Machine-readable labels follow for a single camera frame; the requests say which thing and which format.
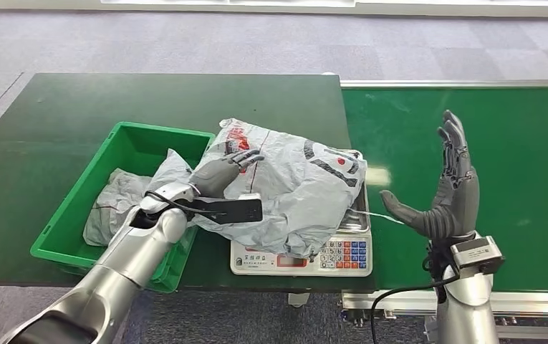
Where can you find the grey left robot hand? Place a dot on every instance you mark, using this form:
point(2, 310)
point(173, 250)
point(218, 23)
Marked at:
point(216, 175)

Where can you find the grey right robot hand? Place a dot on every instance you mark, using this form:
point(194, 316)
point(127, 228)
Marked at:
point(454, 209)

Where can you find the grey printed plastic mailer package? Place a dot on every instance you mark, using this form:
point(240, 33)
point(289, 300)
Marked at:
point(292, 190)

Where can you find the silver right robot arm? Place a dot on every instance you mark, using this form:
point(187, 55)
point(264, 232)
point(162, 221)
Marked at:
point(468, 308)

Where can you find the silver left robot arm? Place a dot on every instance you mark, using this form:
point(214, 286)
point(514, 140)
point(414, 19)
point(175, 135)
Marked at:
point(126, 256)

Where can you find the green conveyor belt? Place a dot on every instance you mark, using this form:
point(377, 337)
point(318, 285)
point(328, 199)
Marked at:
point(515, 142)

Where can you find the crumpled grey mailer package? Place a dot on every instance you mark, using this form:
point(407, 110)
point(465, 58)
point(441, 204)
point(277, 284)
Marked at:
point(117, 199)

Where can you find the green plastic crate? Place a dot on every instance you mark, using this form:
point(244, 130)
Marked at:
point(126, 142)

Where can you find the white electronic scale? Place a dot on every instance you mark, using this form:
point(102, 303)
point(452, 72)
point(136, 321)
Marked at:
point(349, 256)

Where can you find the white table leg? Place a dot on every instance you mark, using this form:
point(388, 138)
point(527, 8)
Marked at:
point(298, 300)

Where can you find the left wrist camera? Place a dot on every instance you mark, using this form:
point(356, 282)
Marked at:
point(235, 211)

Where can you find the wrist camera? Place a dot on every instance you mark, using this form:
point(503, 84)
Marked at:
point(475, 254)
point(235, 211)

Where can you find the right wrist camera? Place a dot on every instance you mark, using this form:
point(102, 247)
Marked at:
point(475, 254)

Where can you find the aluminium conveyor frame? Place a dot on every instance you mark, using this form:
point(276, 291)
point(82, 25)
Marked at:
point(397, 301)

